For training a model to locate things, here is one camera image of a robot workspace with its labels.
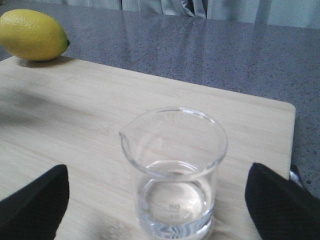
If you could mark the wooden cutting board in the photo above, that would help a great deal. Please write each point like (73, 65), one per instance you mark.
(69, 111)

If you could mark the grey curtain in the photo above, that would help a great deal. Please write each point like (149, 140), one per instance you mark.
(291, 13)

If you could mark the clear glass beaker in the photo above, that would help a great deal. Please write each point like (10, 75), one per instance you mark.
(174, 153)

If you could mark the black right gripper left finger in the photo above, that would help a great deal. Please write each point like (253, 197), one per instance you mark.
(35, 211)

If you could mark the yellow lemon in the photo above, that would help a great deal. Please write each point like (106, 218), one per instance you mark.
(32, 35)

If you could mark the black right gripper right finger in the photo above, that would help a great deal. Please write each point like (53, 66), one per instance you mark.
(279, 208)

